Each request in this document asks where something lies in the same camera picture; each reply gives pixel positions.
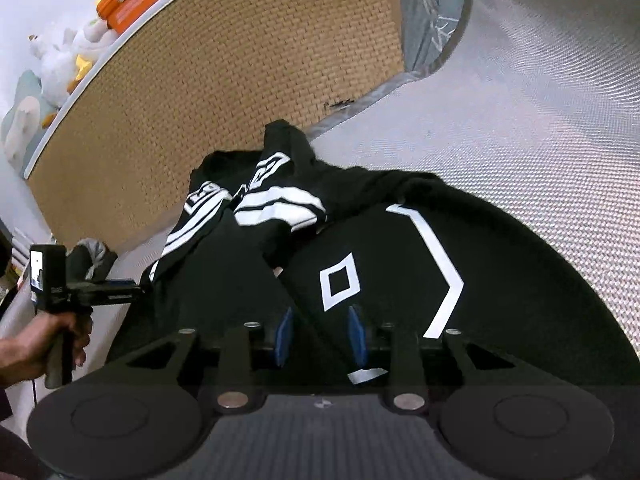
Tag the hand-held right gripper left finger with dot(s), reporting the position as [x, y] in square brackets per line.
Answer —
[283, 335]

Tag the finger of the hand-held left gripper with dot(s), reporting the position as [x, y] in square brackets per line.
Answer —
[120, 294]

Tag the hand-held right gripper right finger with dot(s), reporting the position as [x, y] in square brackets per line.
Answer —
[357, 335]

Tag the plain black garment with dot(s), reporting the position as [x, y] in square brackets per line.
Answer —
[92, 267]

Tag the black white-printed t-shirt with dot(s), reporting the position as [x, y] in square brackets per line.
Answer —
[500, 260]

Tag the person's left hand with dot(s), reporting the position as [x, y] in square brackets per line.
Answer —
[25, 355]

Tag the tan woven mattress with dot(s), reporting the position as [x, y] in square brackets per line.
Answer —
[225, 85]

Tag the grey printed cloth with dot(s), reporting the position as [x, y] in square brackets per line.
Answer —
[430, 15]

